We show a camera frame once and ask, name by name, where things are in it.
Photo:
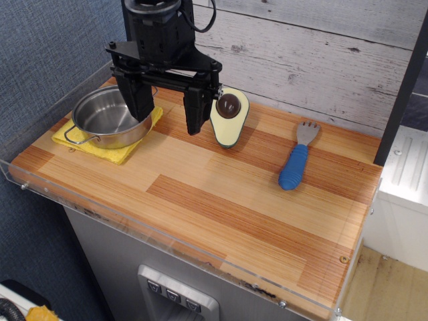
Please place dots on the stainless steel pot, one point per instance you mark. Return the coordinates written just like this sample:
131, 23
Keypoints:
102, 119

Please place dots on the yellow object bottom left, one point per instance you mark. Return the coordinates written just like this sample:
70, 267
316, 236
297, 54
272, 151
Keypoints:
41, 313

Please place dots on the yellow cloth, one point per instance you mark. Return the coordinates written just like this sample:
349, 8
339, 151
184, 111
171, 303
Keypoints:
115, 155

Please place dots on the black vertical post right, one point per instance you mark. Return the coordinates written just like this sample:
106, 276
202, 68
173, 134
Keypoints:
409, 80

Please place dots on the white appliance at right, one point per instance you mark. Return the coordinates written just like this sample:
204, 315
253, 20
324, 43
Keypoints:
396, 225

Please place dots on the grey cabinet with dispenser panel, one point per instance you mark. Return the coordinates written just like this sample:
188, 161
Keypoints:
142, 282

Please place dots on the toy avocado half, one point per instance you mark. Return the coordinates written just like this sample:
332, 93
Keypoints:
228, 115

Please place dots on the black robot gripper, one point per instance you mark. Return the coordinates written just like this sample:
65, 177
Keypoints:
162, 52

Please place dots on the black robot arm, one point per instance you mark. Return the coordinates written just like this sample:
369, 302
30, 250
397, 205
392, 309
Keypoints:
152, 7

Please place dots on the clear acrylic table guard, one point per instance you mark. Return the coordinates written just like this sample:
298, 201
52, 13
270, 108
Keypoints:
220, 209

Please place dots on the blue handled metal fork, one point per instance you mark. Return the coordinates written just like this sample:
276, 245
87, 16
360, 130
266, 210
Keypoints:
292, 173

